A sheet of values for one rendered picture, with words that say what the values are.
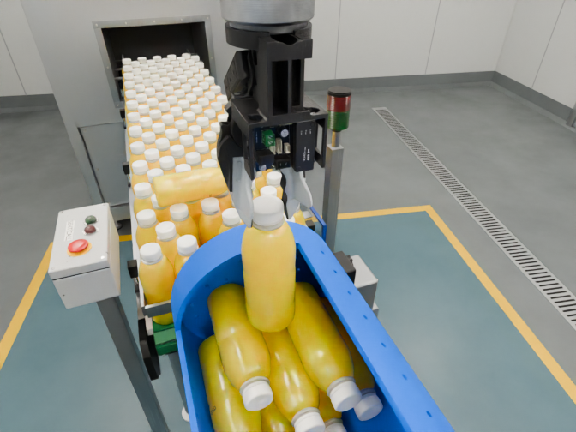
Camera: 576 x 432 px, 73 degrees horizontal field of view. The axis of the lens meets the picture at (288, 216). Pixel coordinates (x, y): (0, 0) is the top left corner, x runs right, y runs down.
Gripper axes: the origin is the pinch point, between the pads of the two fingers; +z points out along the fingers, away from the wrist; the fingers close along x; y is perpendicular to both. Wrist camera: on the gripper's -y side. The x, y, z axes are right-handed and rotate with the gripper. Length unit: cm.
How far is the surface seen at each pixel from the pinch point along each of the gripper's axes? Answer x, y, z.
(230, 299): -4.6, -5.9, 19.8
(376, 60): 255, -380, 95
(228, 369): -7.5, 4.4, 21.6
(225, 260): -4.8, -4.7, 10.5
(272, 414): -2.7, 8.1, 30.0
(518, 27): 410, -334, 61
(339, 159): 37, -52, 26
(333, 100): 34, -52, 8
